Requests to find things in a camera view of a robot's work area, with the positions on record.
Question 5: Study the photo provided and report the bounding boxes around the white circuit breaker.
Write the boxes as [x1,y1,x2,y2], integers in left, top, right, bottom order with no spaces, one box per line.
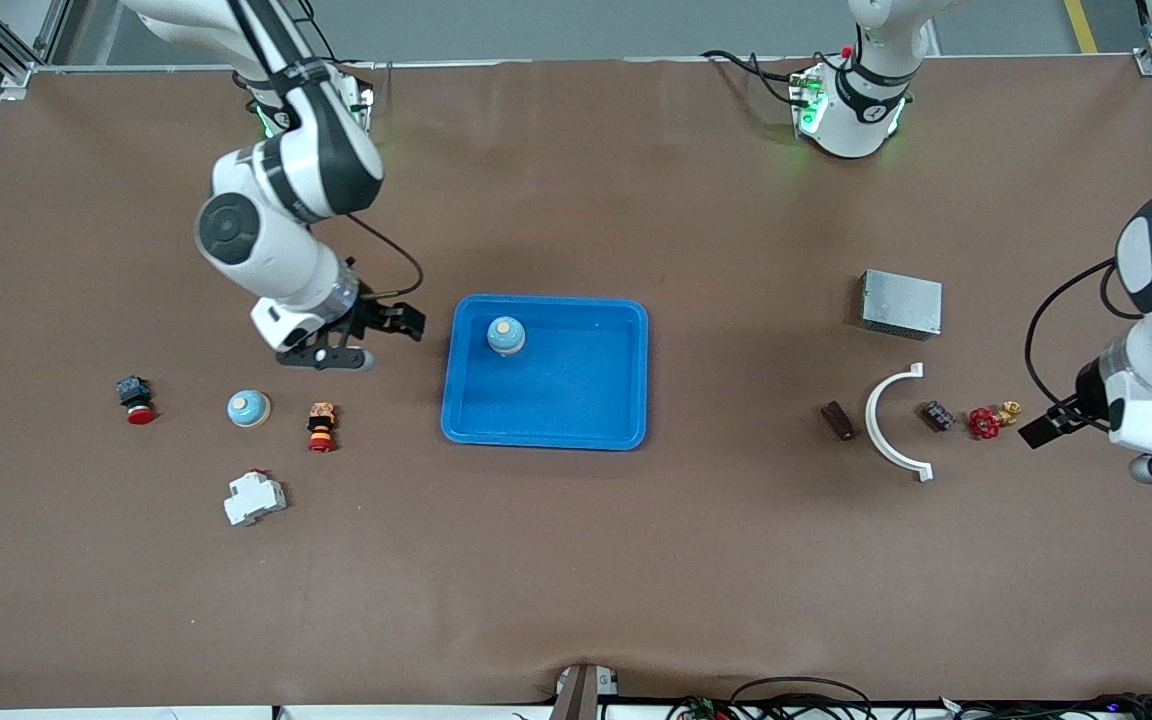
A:
[224,468,287,528]

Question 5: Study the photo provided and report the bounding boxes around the red mushroom push button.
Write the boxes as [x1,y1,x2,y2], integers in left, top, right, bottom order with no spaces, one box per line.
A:
[116,375,158,426]

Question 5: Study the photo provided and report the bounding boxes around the blue plastic tray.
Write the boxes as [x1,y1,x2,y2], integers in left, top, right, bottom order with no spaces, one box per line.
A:
[440,294,650,452]

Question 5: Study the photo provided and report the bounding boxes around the silver power supply box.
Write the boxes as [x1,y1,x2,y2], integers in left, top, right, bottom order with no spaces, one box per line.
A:
[858,269,943,341]

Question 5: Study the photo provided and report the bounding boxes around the brown table cover mat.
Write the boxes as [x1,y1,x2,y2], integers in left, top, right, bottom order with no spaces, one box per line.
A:
[0,55,1152,709]

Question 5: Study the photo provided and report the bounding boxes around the white board strip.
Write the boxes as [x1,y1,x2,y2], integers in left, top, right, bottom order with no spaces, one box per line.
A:
[0,707,273,720]

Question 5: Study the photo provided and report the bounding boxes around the black right camera cable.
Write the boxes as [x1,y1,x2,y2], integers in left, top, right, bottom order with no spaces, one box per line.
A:
[231,0,426,301]

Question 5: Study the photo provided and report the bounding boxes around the black camera cable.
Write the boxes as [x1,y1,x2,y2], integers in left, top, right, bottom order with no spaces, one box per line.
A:
[1024,0,1152,411]
[231,0,426,301]

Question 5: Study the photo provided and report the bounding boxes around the black left camera cable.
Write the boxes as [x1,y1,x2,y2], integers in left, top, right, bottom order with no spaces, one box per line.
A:
[1024,0,1152,411]

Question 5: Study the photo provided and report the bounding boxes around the brass valve red handle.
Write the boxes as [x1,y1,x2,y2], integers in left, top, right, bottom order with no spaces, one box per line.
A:
[968,400,1023,442]

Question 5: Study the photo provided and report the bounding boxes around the black cable bundle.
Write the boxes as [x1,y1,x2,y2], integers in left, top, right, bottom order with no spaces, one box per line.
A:
[666,676,1152,720]

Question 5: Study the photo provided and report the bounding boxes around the white curved bracket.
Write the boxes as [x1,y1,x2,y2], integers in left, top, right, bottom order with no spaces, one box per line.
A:
[865,362,935,483]

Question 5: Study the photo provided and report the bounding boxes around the metal clamp bracket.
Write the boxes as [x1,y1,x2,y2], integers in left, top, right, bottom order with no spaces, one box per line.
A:
[548,664,621,720]

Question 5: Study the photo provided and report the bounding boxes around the black base power cable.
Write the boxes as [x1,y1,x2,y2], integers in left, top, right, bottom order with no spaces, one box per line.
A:
[701,50,809,107]

